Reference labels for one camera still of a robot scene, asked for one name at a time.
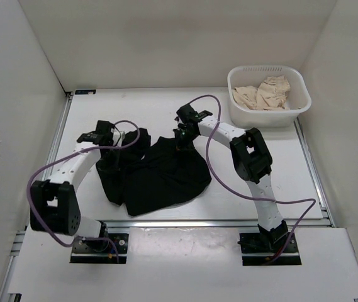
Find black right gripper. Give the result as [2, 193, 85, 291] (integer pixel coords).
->
[174, 128, 199, 160]

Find black trousers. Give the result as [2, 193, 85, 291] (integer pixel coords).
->
[96, 128, 211, 216]

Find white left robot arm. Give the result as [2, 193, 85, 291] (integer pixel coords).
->
[28, 121, 121, 252]

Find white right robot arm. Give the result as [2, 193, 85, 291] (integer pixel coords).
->
[174, 104, 288, 252]

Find beige trousers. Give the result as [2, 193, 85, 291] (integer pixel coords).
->
[232, 75, 291, 111]

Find dark label sticker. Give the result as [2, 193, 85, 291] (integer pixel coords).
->
[74, 89, 96, 95]

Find white plastic laundry basket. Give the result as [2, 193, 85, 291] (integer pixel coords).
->
[227, 65, 311, 128]

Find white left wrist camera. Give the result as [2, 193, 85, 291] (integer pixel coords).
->
[112, 129, 125, 147]

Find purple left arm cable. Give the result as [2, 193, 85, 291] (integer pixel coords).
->
[27, 120, 142, 262]

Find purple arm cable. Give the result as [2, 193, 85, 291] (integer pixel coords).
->
[183, 94, 317, 252]
[27, 120, 142, 262]

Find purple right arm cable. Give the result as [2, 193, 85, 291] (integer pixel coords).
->
[183, 94, 317, 252]

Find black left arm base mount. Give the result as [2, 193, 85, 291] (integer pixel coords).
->
[70, 232, 129, 264]

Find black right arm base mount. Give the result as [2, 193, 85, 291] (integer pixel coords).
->
[238, 233, 302, 266]

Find aluminium table edge rail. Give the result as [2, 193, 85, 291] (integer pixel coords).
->
[106, 218, 333, 228]

